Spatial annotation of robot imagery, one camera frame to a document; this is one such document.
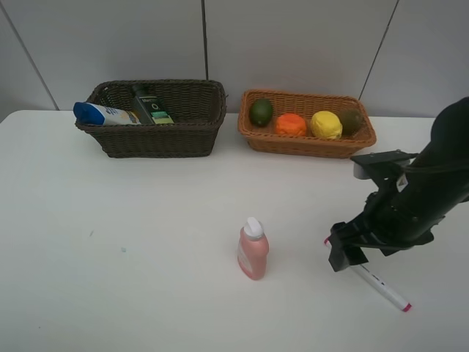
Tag orange wicker basket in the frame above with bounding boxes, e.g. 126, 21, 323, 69
237, 89, 377, 159

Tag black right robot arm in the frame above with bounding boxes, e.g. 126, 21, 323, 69
328, 98, 468, 272

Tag pink bottle white cap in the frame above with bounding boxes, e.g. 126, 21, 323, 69
237, 217, 270, 281

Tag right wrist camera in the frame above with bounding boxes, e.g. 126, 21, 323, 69
350, 150, 418, 180

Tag yellow lemon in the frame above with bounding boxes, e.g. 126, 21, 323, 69
310, 111, 343, 139

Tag dark brown wicker basket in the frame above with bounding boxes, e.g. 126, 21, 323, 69
75, 79, 226, 158

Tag white marker pink caps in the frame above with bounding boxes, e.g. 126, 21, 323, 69
323, 237, 413, 314

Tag green avocado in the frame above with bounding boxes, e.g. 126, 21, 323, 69
249, 98, 273, 127

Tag dark green pump bottle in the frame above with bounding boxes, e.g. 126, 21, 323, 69
132, 84, 174, 125

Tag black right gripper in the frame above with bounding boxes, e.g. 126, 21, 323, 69
328, 172, 468, 272

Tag brown kiwi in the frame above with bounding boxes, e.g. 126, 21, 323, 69
337, 109, 363, 136

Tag white bottle blue cap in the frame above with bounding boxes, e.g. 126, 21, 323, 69
73, 102, 141, 125

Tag orange tangerine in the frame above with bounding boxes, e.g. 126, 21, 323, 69
275, 113, 307, 136

